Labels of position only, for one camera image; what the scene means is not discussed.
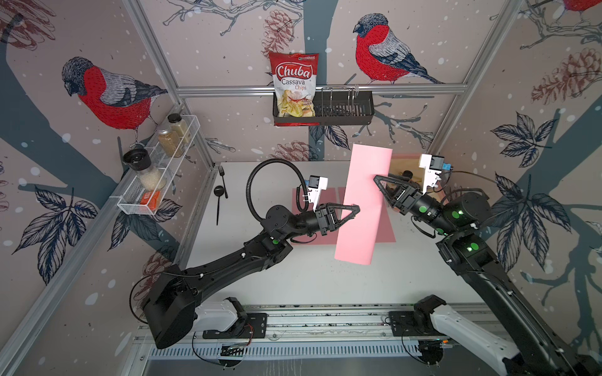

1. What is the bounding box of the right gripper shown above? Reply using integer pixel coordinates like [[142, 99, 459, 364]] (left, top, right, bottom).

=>
[[377, 172, 459, 241]]

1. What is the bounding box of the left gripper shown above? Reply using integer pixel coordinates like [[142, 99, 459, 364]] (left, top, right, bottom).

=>
[[280, 204, 356, 242]]

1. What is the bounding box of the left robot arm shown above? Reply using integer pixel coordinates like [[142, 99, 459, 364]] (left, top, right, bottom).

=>
[[143, 203, 361, 349]]

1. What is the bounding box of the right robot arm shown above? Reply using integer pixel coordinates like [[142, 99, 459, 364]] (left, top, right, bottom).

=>
[[373, 175, 601, 375]]

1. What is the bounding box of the black ladle spoon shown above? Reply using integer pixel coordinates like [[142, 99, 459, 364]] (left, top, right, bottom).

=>
[[213, 185, 226, 226]]

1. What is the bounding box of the black fork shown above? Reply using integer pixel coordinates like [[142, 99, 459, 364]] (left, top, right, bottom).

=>
[[218, 164, 229, 199]]

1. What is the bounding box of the Chuba cassava chips bag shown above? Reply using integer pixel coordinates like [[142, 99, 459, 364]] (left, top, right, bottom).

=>
[[268, 52, 319, 126]]

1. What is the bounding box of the spice jar dark lid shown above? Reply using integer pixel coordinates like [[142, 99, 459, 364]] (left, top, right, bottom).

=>
[[167, 113, 191, 144]]

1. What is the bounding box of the spice jar silver lid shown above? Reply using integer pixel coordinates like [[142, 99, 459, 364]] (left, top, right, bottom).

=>
[[157, 125, 183, 158]]

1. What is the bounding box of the small red packet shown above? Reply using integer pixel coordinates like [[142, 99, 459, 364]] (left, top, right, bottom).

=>
[[140, 191, 161, 212]]

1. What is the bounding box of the black lid rice jar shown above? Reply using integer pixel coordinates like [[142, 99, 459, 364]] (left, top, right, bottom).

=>
[[122, 148, 166, 191]]

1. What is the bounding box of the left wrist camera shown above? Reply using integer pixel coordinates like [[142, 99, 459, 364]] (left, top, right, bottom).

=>
[[306, 175, 329, 210]]

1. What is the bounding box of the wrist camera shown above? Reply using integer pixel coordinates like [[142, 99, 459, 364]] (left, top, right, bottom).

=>
[[419, 154, 445, 194], [306, 175, 329, 210]]

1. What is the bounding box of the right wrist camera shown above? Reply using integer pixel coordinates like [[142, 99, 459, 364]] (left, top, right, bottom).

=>
[[419, 154, 445, 194]]

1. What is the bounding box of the black wire wall basket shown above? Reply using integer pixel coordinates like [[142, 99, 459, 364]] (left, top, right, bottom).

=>
[[272, 87, 375, 127]]

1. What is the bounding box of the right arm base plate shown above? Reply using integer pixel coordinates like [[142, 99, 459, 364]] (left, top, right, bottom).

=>
[[386, 311, 448, 339]]

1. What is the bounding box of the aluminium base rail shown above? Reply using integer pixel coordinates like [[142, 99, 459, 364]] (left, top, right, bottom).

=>
[[173, 302, 444, 346]]

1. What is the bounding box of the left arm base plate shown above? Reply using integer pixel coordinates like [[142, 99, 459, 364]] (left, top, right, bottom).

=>
[[202, 313, 268, 339]]

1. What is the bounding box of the clear acrylic wall shelf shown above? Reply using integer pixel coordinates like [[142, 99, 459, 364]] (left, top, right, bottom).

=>
[[118, 114, 200, 221]]

